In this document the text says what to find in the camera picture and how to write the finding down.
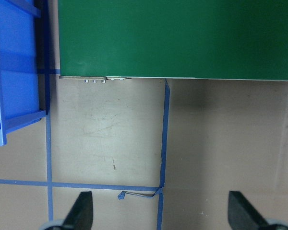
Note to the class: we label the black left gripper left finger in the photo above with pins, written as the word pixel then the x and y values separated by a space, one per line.
pixel 80 216

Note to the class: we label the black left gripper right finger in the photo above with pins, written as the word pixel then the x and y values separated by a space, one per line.
pixel 242 215

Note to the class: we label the green conveyor belt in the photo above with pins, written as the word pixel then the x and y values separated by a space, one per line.
pixel 200 39

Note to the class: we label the blue source bin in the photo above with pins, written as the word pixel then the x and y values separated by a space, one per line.
pixel 19 96

